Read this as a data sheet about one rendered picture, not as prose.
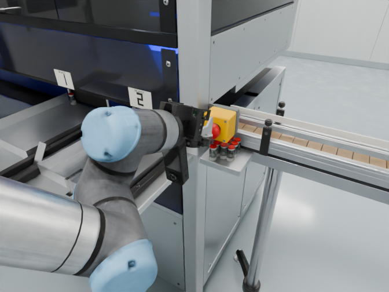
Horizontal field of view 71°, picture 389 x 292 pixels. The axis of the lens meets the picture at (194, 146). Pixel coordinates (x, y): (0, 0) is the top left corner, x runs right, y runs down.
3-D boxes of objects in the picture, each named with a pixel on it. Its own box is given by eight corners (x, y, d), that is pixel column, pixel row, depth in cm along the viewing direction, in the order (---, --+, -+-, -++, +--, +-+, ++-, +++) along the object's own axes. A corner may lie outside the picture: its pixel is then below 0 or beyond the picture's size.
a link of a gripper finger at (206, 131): (224, 117, 66) (209, 117, 58) (219, 141, 67) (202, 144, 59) (213, 115, 67) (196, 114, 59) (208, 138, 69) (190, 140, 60)
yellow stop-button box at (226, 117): (214, 126, 79) (215, 102, 75) (237, 131, 76) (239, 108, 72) (202, 137, 74) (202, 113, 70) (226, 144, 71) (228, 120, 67)
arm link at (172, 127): (162, 159, 45) (124, 146, 48) (176, 156, 49) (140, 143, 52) (171, 114, 43) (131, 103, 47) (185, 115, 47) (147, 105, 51)
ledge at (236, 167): (219, 141, 91) (219, 136, 90) (256, 152, 85) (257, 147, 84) (199, 163, 81) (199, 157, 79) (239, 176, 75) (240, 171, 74)
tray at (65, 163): (128, 122, 98) (126, 113, 96) (189, 142, 86) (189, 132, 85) (40, 174, 73) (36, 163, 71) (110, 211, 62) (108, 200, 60)
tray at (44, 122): (68, 100, 113) (66, 92, 111) (114, 115, 102) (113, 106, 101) (-19, 137, 89) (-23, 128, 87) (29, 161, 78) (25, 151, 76)
